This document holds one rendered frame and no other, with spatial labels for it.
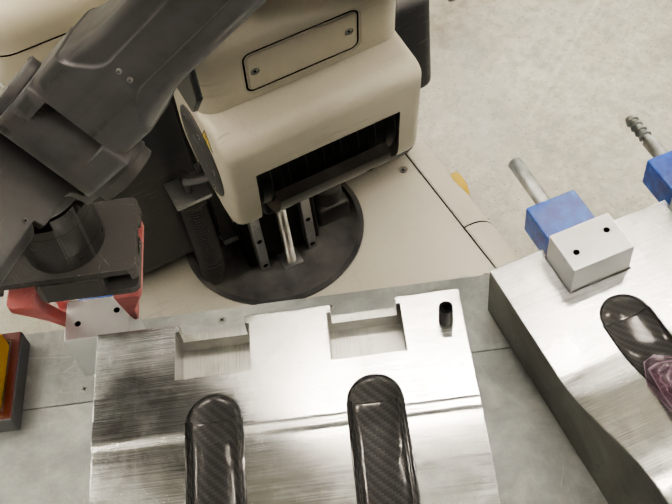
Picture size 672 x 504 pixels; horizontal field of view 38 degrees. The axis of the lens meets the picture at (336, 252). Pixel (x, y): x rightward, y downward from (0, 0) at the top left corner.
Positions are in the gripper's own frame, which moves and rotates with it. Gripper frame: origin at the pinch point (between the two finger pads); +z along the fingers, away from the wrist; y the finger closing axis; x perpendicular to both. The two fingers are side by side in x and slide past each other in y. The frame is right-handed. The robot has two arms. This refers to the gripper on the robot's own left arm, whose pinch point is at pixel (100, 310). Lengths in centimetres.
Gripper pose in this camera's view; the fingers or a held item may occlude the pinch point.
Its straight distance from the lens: 78.5
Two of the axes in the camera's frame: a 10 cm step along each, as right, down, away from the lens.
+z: 0.9, 5.9, 8.0
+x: -1.0, -8.0, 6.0
